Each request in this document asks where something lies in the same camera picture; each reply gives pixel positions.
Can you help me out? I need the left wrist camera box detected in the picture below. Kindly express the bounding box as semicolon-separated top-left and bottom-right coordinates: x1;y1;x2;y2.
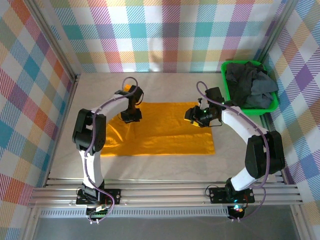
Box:
127;85;145;102

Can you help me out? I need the orange t-shirt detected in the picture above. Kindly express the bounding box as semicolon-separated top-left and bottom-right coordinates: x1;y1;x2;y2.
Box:
101;84;216;157

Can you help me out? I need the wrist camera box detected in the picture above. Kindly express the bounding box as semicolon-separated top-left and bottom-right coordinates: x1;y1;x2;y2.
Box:
127;85;145;102
205;86;224;104

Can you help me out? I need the aluminium frame post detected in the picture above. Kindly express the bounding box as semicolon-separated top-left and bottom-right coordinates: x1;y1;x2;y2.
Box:
24;0;81;81
257;0;300;76

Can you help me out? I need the green plastic basket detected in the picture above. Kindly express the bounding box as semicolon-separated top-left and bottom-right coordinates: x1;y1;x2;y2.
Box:
220;59;280;116

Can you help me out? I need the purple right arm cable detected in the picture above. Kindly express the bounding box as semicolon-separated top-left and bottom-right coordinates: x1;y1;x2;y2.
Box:
196;80;272;221

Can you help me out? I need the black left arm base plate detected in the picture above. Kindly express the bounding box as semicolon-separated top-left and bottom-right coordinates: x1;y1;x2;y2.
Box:
75;188;122;206

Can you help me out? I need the charcoal t-shirt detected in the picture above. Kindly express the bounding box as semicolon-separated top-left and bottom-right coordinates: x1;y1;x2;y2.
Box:
224;61;269;109

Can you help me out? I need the slate grey t-shirt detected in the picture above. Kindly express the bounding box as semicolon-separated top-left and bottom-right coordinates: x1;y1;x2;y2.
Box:
243;74;279;110

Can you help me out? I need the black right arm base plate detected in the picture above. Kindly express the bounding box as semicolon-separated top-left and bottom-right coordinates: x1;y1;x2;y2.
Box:
208;186;256;204

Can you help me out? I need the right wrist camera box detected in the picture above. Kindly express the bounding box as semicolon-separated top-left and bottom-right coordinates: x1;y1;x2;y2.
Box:
205;86;224;104

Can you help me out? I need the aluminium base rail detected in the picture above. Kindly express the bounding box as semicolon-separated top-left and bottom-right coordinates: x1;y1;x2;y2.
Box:
27;177;305;208

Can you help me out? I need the slotted grey cable duct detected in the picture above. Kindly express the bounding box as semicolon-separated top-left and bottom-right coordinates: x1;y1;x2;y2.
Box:
39;209;230;218

